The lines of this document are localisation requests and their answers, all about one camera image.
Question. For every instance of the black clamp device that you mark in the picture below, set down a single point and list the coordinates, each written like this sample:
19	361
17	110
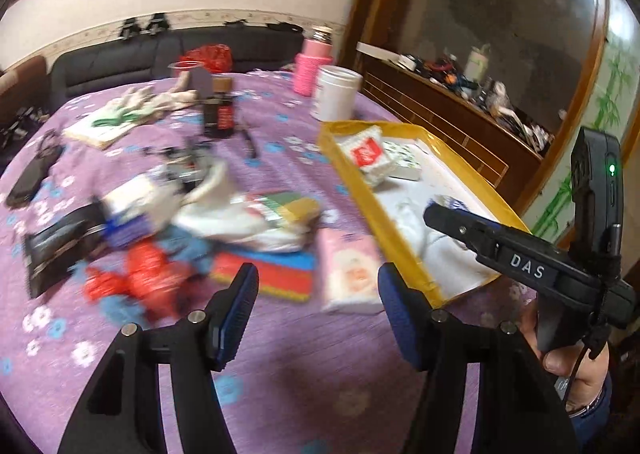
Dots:
130	28
158	23

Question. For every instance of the person's right hand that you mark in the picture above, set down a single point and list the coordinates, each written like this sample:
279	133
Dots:
560	364

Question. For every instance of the pink tissue packet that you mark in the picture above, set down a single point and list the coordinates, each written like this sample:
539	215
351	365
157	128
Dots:
350	274

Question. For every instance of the clutter of small items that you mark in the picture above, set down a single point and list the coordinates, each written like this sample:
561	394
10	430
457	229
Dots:
480	84

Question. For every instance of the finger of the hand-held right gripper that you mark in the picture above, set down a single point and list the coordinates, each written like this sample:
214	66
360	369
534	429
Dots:
457	224

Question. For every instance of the white glove with green cuff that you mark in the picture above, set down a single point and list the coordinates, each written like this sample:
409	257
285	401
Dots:
127	107

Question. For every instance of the pale notebook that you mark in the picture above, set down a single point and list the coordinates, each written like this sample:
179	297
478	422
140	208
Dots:
100	133

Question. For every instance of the black pen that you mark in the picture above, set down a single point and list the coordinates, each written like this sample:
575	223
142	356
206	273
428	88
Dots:
248	142

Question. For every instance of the grey electric motor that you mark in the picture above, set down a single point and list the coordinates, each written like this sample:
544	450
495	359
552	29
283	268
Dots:
185	164

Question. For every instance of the purple floral tablecloth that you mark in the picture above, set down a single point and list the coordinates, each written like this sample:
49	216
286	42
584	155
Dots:
300	364

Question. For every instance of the blue tissue packet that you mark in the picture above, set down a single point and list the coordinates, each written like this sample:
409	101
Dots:
125	219

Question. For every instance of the white plastic bag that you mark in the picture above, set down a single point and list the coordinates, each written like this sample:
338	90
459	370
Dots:
225	216

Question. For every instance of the yellow tray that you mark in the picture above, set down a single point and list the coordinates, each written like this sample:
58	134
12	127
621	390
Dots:
360	195

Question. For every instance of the pink bottle with knit sleeve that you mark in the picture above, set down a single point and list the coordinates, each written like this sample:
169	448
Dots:
312	63

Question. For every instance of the beige glove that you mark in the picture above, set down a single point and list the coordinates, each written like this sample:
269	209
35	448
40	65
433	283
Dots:
175	99

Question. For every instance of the person's right forearm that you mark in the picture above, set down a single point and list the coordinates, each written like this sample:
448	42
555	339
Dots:
592	426

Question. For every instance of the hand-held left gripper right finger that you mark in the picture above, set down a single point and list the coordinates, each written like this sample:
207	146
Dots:
400	319

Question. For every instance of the black packet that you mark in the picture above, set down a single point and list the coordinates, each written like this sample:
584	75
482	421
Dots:
55	244

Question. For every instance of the black gadget pile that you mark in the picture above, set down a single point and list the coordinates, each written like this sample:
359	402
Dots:
20	123

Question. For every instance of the blue towel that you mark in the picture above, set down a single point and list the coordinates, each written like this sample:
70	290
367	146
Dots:
192	248

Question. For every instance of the wooden sideboard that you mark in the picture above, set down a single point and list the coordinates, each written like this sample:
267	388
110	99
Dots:
440	122

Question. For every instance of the black sofa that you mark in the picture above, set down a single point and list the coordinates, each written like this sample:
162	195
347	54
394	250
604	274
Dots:
125	54

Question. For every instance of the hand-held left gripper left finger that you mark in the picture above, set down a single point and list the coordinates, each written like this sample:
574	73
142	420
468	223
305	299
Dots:
236	314

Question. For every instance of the white jar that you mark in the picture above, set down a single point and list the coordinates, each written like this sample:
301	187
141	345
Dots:
334	93

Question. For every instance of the red and white tissue packet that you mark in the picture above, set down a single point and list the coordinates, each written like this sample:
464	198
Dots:
362	154

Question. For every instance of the clear plastic cup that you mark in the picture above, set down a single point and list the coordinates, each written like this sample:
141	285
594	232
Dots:
184	68

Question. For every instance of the patterned tissue packet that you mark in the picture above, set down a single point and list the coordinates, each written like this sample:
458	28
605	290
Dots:
407	159

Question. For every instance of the red green yellow sponge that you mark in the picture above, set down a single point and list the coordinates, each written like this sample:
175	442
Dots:
287	204

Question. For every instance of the dark jar with red label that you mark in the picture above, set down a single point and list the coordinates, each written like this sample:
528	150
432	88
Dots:
220	115

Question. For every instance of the brown armchair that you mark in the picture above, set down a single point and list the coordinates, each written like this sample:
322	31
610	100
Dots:
22	79

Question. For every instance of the red crumpled plastic wrap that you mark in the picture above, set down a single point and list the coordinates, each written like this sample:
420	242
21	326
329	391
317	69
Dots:
145	276

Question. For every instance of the rainbow striped sponge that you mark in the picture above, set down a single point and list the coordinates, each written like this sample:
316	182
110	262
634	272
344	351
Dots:
265	275

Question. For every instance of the black glasses case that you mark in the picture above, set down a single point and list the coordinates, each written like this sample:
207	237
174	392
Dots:
27	179

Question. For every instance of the red plastic bag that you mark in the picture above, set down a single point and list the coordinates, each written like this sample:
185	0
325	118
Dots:
207	57

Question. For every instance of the wood framed glass partition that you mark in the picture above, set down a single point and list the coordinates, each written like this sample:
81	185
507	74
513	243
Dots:
500	9

